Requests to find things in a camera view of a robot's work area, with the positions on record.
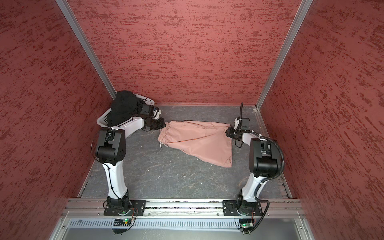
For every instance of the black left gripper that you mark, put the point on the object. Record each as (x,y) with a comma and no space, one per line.
(161,124)

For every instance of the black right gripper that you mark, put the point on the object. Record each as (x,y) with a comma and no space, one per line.
(230,131)

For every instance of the pink shorts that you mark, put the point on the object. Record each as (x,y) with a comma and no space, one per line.
(206,141)

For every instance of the black shorts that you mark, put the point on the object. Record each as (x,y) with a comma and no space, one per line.
(125,106)

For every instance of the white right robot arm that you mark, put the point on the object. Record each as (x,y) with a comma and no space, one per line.
(266,162)

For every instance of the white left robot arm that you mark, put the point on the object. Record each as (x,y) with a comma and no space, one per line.
(111,150)

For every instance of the white plastic laundry basket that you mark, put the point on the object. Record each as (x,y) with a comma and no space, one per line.
(102,120)

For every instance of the right circuit board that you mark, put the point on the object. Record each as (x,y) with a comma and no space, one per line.
(246,224)

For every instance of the circuit board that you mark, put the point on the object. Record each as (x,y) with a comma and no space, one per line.
(125,223)
(246,224)

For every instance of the left circuit board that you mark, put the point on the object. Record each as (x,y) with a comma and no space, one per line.
(125,223)

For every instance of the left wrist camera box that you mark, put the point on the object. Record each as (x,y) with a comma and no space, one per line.
(150,111)

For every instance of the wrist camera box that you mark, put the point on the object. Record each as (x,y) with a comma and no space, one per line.
(242,124)
(150,111)

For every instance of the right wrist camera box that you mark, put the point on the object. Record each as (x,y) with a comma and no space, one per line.
(242,124)

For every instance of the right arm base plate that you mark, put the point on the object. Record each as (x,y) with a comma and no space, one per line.
(241,208)

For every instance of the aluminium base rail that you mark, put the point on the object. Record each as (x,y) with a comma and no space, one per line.
(182,208)

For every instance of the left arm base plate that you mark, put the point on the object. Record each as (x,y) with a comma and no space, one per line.
(137,208)

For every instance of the white slotted cable duct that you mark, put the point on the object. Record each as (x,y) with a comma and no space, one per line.
(170,224)

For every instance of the left aluminium corner post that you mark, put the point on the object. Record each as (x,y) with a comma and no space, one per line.
(79,33)

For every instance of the aluminium corner post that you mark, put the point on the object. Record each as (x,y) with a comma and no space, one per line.
(79,33)
(290,37)

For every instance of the right aluminium corner post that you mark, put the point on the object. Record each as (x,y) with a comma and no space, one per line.
(290,37)

